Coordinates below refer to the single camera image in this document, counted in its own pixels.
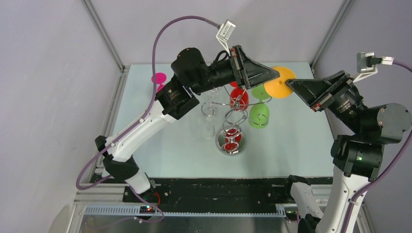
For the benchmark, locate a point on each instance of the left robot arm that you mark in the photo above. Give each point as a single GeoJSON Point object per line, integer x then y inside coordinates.
{"type": "Point", "coordinates": [192, 77]}

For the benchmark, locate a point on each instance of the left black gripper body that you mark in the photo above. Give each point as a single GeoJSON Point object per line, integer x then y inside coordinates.
{"type": "Point", "coordinates": [228, 71]}

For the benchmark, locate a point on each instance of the left aluminium frame post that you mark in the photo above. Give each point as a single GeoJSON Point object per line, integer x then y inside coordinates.
{"type": "Point", "coordinates": [96, 20]}

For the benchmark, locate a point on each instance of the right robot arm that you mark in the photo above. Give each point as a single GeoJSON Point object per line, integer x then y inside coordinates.
{"type": "Point", "coordinates": [357, 158]}

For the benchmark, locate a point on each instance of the right aluminium frame post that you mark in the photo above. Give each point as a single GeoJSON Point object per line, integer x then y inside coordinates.
{"type": "Point", "coordinates": [337, 21]}

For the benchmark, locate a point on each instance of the right circuit board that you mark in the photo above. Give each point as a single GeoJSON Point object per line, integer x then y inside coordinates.
{"type": "Point", "coordinates": [291, 216]}

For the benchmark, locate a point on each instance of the clear wine glass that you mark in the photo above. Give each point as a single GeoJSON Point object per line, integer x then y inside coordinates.
{"type": "Point", "coordinates": [213, 95]}

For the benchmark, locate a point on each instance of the aluminium frame post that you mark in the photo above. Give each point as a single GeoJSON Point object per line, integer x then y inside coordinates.
{"type": "Point", "coordinates": [96, 20]}
{"type": "Point", "coordinates": [337, 21]}

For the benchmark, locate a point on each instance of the pink wine glass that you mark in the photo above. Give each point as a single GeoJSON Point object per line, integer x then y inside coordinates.
{"type": "Point", "coordinates": [159, 79]}

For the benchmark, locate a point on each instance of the circuit board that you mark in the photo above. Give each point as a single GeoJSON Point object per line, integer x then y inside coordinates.
{"type": "Point", "coordinates": [291, 216]}
{"type": "Point", "coordinates": [146, 209]}

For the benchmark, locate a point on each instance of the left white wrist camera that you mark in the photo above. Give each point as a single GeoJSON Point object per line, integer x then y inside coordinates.
{"type": "Point", "coordinates": [224, 33]}

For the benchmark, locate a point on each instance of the green wine glass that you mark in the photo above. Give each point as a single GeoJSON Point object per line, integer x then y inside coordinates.
{"type": "Point", "coordinates": [259, 114]}

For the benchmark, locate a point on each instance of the orange wine glass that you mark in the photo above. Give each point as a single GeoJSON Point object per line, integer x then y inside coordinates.
{"type": "Point", "coordinates": [277, 88]}

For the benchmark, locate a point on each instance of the left circuit board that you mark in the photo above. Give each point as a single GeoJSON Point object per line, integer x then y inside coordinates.
{"type": "Point", "coordinates": [146, 209]}

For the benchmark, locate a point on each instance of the chrome wine glass rack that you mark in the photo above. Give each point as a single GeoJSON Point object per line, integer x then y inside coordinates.
{"type": "Point", "coordinates": [230, 139]}

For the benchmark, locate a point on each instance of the red wine glass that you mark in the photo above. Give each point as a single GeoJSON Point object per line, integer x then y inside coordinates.
{"type": "Point", "coordinates": [238, 96]}

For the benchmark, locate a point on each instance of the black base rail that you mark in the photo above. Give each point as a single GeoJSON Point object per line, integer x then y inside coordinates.
{"type": "Point", "coordinates": [224, 196]}

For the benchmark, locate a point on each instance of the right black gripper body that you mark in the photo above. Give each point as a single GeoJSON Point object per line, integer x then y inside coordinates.
{"type": "Point", "coordinates": [343, 102]}

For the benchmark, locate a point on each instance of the clear champagne flute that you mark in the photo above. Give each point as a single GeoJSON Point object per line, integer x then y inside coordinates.
{"type": "Point", "coordinates": [209, 119]}

